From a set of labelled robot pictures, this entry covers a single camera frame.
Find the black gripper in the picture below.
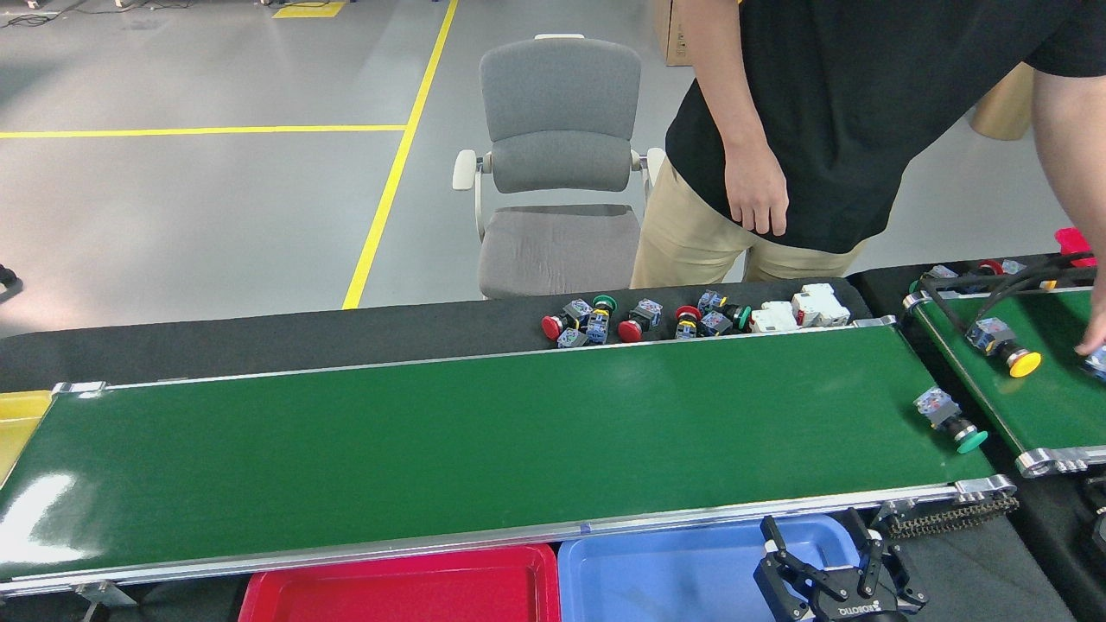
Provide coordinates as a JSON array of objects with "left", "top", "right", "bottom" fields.
[{"left": 753, "top": 508, "right": 928, "bottom": 622}]

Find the yellow push button switch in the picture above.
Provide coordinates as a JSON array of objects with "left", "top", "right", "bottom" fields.
[{"left": 965, "top": 316, "right": 1043, "bottom": 379}]

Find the blue plastic tray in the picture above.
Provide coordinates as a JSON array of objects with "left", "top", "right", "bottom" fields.
[{"left": 557, "top": 514, "right": 865, "bottom": 622}]

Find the narrow green conveyor belt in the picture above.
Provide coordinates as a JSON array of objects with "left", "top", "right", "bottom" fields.
[{"left": 903, "top": 285, "right": 1106, "bottom": 479}]

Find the long green conveyor belt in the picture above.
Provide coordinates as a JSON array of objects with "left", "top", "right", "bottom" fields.
[{"left": 0, "top": 315, "right": 1020, "bottom": 606}]

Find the red plastic tray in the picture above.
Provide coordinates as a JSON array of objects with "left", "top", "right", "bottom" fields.
[{"left": 238, "top": 543, "right": 563, "bottom": 622}]

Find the person's left hand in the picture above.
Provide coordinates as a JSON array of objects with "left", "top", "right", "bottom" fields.
[{"left": 1074, "top": 281, "right": 1106, "bottom": 357}]

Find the person's right hand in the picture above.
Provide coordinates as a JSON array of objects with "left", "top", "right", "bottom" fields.
[{"left": 724, "top": 138, "right": 790, "bottom": 237}]

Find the person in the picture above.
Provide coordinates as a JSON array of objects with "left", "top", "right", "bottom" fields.
[{"left": 629, "top": 0, "right": 1106, "bottom": 290}]

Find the tan cardboard drum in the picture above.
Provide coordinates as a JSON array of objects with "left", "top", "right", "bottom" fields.
[{"left": 969, "top": 62, "right": 1035, "bottom": 141}]

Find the grey office chair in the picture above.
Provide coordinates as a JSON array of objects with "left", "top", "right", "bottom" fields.
[{"left": 452, "top": 33, "right": 666, "bottom": 301}]

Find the brown cardboard box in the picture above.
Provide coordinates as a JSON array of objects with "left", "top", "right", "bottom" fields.
[{"left": 654, "top": 0, "right": 696, "bottom": 67}]

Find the yellow plastic bin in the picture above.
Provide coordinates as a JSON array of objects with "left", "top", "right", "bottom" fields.
[{"left": 0, "top": 390, "right": 53, "bottom": 489}]

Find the black conveyor drive chain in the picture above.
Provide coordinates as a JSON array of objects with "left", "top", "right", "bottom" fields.
[{"left": 888, "top": 494, "right": 1020, "bottom": 541}]

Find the black cable bundle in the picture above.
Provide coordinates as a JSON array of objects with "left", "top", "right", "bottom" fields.
[{"left": 918, "top": 263, "right": 1098, "bottom": 338}]

